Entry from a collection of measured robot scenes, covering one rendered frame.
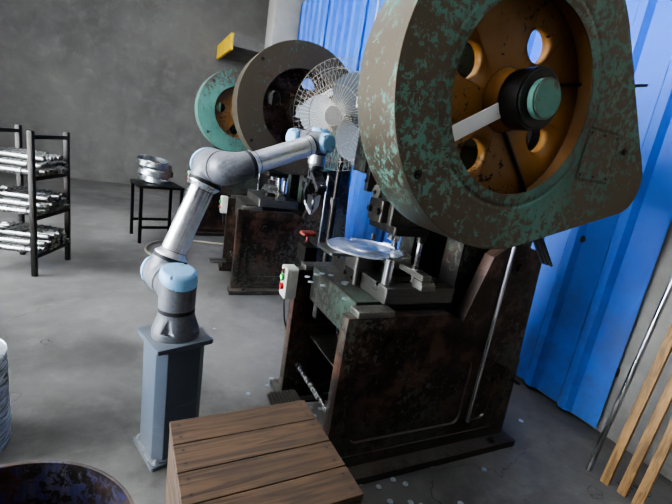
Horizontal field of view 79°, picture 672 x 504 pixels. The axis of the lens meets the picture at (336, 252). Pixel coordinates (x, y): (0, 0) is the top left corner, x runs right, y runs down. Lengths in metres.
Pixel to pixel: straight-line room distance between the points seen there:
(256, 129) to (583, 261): 1.99
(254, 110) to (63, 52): 5.58
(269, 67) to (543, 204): 1.89
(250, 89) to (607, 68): 1.89
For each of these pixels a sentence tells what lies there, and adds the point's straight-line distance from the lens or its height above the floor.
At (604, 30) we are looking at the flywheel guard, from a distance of 1.46.
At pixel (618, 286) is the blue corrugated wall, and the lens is 2.32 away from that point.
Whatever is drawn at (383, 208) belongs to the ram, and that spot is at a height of 0.95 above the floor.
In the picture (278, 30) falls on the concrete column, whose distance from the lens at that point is 6.65.
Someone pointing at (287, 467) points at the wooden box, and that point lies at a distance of 1.15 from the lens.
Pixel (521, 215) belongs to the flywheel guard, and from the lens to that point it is 1.30.
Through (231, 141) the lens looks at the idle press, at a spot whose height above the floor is 1.04.
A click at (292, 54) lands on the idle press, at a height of 1.64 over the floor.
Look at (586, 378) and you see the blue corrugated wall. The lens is 2.46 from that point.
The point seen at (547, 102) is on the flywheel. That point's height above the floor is 1.32.
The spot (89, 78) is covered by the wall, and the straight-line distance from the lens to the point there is 7.95.
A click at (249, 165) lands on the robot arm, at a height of 1.03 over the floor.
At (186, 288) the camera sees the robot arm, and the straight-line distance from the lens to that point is 1.38.
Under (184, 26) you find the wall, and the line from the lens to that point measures 8.07.
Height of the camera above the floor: 1.13
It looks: 14 degrees down
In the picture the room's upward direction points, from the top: 9 degrees clockwise
